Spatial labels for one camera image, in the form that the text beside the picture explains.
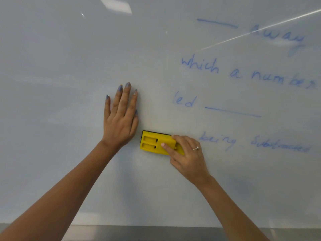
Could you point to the person's left hand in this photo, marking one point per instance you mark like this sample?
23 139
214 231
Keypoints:
120 122

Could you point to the person's right hand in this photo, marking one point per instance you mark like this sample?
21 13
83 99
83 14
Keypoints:
190 163

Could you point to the yellow whiteboard eraser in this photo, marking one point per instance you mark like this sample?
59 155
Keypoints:
153 144

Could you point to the white whiteboard with blue writing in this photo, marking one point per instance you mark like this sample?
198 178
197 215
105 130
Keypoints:
62 60

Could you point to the person's right forearm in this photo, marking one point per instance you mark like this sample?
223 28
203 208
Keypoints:
233 210

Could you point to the person's left forearm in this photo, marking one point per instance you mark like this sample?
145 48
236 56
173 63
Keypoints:
52 198

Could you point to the silver metal whiteboard tray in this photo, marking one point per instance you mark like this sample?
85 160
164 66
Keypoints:
150 233

